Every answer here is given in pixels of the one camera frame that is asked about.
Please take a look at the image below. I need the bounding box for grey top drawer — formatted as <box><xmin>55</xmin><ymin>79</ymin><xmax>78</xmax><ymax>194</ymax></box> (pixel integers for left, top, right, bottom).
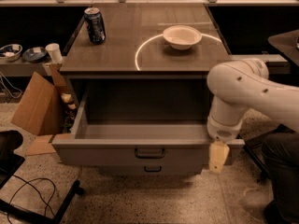
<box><xmin>51</xmin><ymin>77</ymin><xmax>246</xmax><ymax>175</ymax></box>

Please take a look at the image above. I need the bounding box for black stand leg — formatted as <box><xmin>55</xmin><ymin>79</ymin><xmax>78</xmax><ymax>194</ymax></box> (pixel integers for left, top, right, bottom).
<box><xmin>244</xmin><ymin>124</ymin><xmax>293</xmax><ymax>181</ymax></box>

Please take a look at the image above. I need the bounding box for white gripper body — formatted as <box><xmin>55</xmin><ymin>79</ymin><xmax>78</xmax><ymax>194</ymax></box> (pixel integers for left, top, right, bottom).
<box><xmin>206</xmin><ymin>116</ymin><xmax>242</xmax><ymax>143</ymax></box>

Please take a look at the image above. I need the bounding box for white blue bowl on shelf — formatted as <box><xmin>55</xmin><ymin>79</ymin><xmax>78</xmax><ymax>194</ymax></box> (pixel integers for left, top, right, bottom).
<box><xmin>0</xmin><ymin>44</ymin><xmax>22</xmax><ymax>62</ymax></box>

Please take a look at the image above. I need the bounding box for white paper bowl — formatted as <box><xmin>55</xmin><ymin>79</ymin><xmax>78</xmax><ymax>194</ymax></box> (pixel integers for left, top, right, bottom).
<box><xmin>163</xmin><ymin>25</ymin><xmax>203</xmax><ymax>50</ymax></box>

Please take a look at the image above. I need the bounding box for black rolling stand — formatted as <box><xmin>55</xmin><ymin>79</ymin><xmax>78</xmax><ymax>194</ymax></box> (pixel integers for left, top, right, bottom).
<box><xmin>0</xmin><ymin>130</ymin><xmax>84</xmax><ymax>224</ymax></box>

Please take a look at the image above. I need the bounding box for open cardboard box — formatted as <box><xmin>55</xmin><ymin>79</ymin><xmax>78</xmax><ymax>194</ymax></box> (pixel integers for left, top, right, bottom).
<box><xmin>11</xmin><ymin>64</ymin><xmax>77</xmax><ymax>156</ymax></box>

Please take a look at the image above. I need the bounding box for white paper cup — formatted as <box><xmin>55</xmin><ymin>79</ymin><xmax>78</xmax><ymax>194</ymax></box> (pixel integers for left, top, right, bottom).
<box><xmin>46</xmin><ymin>43</ymin><xmax>63</xmax><ymax>63</ymax></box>

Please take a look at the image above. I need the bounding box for grey low shelf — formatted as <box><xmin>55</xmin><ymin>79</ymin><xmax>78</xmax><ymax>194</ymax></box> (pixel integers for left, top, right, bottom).
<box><xmin>0</xmin><ymin>57</ymin><xmax>62</xmax><ymax>77</ymax></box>

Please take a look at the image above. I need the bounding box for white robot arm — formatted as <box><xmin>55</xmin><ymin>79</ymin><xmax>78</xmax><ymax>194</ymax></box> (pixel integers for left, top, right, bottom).
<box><xmin>206</xmin><ymin>59</ymin><xmax>299</xmax><ymax>174</ymax></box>

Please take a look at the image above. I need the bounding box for black cable on floor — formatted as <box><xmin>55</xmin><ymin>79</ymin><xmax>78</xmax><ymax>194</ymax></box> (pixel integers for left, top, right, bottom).
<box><xmin>7</xmin><ymin>175</ymin><xmax>58</xmax><ymax>217</ymax></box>

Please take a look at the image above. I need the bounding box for grey drawer cabinet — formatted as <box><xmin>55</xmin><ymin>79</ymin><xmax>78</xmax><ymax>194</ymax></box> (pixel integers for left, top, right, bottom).
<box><xmin>59</xmin><ymin>2</ymin><xmax>237</xmax><ymax>176</ymax></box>

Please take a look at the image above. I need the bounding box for blue soda can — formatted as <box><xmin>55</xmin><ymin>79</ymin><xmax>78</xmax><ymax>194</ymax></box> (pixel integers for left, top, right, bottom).
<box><xmin>84</xmin><ymin>7</ymin><xmax>106</xmax><ymax>44</ymax></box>

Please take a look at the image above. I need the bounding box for grey bottom drawer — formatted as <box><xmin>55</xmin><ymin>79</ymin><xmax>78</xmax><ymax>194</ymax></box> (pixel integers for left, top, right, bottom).
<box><xmin>98</xmin><ymin>165</ymin><xmax>202</xmax><ymax>175</ymax></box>

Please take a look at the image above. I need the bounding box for person's dark trouser leg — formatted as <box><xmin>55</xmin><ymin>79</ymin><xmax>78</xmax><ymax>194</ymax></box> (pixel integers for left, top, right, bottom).
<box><xmin>262</xmin><ymin>133</ymin><xmax>299</xmax><ymax>224</ymax></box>

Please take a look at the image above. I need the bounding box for grey drawer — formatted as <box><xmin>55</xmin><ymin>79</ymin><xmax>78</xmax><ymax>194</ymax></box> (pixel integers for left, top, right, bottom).
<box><xmin>98</xmin><ymin>165</ymin><xmax>202</xmax><ymax>175</ymax></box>
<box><xmin>51</xmin><ymin>77</ymin><xmax>246</xmax><ymax>175</ymax></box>

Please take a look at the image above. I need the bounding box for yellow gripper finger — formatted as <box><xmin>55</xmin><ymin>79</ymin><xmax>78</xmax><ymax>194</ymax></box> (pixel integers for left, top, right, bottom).
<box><xmin>208</xmin><ymin>141</ymin><xmax>230</xmax><ymax>174</ymax></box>

